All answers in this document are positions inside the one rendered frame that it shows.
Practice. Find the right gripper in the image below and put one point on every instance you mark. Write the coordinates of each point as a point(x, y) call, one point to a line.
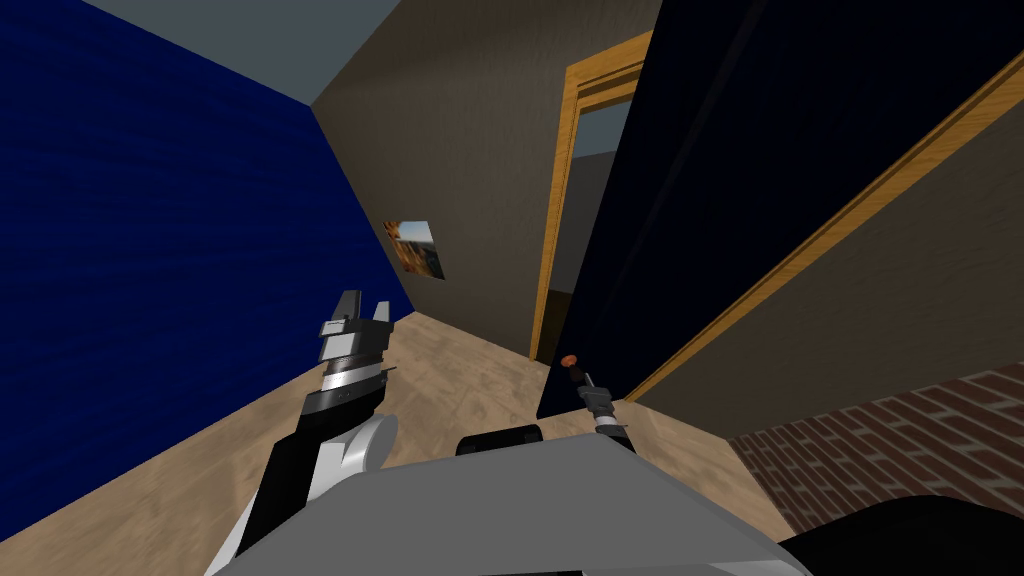
point(596, 398)

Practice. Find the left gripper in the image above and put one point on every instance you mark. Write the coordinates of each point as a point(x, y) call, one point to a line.
point(356, 340)

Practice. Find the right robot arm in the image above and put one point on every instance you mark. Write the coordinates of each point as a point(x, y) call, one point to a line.
point(920, 536)

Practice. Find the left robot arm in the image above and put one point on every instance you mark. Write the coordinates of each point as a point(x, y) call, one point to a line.
point(320, 456)

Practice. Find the orange door knob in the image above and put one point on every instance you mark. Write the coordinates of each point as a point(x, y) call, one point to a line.
point(569, 362)

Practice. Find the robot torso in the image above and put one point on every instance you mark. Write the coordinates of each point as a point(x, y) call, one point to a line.
point(520, 512)

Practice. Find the dark blue door leaf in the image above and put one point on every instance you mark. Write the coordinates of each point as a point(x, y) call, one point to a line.
point(720, 200)

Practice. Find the landscape picture on wall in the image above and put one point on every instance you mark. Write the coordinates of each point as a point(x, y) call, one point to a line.
point(416, 250)

